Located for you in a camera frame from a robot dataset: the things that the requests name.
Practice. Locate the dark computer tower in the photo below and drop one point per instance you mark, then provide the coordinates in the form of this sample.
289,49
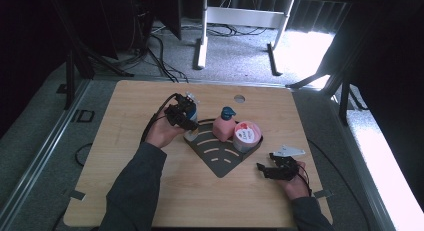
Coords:
126,21

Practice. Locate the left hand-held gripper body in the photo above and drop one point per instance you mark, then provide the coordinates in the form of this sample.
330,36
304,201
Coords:
178,112

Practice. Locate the pink round container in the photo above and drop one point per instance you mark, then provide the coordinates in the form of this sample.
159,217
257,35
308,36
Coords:
246,137

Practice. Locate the person's right hand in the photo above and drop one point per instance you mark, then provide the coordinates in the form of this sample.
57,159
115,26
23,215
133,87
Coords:
298,187

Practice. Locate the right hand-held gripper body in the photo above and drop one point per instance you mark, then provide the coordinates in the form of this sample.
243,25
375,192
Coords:
286,169

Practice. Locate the pink pump bottle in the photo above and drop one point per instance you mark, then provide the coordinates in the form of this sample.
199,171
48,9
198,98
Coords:
223,127

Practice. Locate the grey table grommet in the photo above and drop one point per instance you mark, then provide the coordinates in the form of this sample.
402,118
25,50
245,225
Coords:
239,98

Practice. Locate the black corner shelf rack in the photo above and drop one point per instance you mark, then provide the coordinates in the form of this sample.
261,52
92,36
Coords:
216,157

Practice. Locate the black metal stand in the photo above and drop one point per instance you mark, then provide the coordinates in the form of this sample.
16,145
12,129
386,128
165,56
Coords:
344,101
70,77

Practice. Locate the white desk frame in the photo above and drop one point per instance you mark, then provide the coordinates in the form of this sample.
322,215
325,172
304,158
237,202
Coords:
245,17

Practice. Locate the white bottle with blue cap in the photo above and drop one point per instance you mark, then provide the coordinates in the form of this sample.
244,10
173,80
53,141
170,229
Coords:
192,135

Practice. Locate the grey metal floor rail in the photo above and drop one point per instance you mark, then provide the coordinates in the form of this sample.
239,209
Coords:
363,164
43,147

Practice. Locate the person's left hand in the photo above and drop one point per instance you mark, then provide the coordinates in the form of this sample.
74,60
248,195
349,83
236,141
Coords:
161,132

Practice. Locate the grey tape piece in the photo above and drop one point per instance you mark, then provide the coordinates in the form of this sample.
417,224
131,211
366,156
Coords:
76,194
322,193

